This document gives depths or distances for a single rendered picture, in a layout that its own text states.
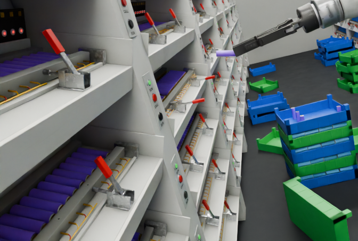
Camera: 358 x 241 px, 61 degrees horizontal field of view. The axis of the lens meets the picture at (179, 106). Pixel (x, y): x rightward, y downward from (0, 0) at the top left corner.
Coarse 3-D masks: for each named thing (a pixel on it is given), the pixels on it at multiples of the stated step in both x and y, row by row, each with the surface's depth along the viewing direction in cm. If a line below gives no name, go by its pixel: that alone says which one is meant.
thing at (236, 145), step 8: (240, 128) 207; (232, 136) 204; (240, 136) 205; (232, 144) 191; (240, 144) 193; (232, 152) 182; (240, 152) 184; (240, 160) 175; (240, 168) 167; (240, 176) 151
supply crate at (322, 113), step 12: (276, 108) 164; (300, 108) 164; (312, 108) 164; (324, 108) 164; (336, 108) 158; (348, 108) 143; (276, 120) 166; (288, 120) 146; (312, 120) 145; (324, 120) 145; (336, 120) 145; (348, 120) 145; (288, 132) 148
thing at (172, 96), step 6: (192, 72) 124; (186, 78) 113; (180, 84) 106; (186, 84) 111; (174, 90) 99; (180, 90) 103; (186, 90) 105; (168, 96) 93; (174, 96) 94; (180, 96) 97; (162, 102) 88; (168, 102) 88; (168, 108) 88
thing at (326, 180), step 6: (288, 168) 169; (354, 168) 152; (330, 174) 153; (336, 174) 153; (342, 174) 153; (348, 174) 153; (354, 174) 153; (306, 180) 155; (312, 180) 155; (318, 180) 155; (324, 180) 154; (330, 180) 154; (336, 180) 154; (342, 180) 154; (306, 186) 156; (312, 186) 156; (318, 186) 156
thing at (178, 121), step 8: (168, 64) 129; (176, 64) 129; (184, 64) 128; (192, 64) 127; (200, 64) 126; (200, 72) 128; (192, 88) 110; (200, 88) 111; (184, 96) 101; (192, 96) 102; (200, 96) 114; (192, 104) 96; (176, 112) 88; (192, 112) 98; (168, 120) 71; (176, 120) 82; (184, 120) 84; (176, 128) 77; (184, 128) 86; (176, 136) 75; (176, 144) 77
